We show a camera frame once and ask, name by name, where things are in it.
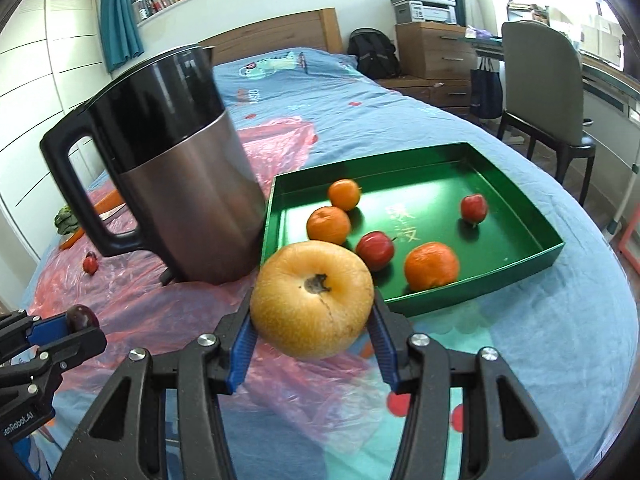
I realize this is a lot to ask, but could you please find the small red apple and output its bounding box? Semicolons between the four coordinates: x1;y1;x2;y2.
460;193;489;224

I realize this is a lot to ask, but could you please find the small orange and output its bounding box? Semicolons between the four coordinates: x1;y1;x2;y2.
328;179;362;212
306;206;352;246

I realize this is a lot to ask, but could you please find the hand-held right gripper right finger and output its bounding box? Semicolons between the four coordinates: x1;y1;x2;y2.
367;292;573;480

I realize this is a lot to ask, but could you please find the wooden headboard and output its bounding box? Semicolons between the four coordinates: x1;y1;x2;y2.
197;7;346;66

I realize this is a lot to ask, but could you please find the grey chair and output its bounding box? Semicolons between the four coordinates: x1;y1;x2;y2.
496;21;597;186

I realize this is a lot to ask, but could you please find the orange plate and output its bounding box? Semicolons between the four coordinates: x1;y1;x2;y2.
59;227;86;252

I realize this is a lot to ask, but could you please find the white printer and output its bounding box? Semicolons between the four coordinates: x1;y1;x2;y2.
390;0;458;26

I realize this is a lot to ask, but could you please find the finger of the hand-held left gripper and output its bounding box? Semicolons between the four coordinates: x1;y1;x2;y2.
0;327;108;411
0;309;72;361

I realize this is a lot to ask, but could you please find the steel and black kettle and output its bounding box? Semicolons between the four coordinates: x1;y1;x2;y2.
40;44;268;286

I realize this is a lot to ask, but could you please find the white metal stand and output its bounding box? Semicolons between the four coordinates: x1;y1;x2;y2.
605;160;640;236

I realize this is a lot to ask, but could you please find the desk with green edge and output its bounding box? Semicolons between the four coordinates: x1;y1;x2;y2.
465;30;640;171

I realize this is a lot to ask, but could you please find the printed blue blanket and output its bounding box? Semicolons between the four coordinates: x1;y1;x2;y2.
0;47;633;480

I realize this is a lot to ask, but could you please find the dark hanging bag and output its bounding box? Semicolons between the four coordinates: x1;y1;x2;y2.
469;57;503;120

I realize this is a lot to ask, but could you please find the yellow pear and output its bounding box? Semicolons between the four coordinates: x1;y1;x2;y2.
250;241;375;360

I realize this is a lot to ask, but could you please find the pink plastic sheet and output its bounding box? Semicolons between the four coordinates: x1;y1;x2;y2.
27;115;416;453

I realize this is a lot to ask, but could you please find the white wardrobe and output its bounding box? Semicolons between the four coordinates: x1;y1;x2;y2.
0;0;118;261

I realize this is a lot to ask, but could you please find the wooden dresser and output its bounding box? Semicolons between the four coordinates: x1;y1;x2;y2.
375;22;483;113

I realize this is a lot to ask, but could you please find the green leafy vegetable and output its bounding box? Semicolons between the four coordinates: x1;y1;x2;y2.
54;205;76;235

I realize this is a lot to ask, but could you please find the pink frame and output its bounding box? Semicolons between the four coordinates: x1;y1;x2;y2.
617;222;640;273

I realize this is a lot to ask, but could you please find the green tray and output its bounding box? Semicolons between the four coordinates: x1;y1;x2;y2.
260;141;566;318

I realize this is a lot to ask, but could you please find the dark purple plum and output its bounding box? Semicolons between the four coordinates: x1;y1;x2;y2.
67;305;100;333

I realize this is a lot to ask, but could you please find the black backpack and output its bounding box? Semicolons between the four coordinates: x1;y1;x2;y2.
346;27;402;81

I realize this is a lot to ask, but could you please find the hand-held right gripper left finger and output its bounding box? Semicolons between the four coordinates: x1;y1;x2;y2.
60;300;258;480

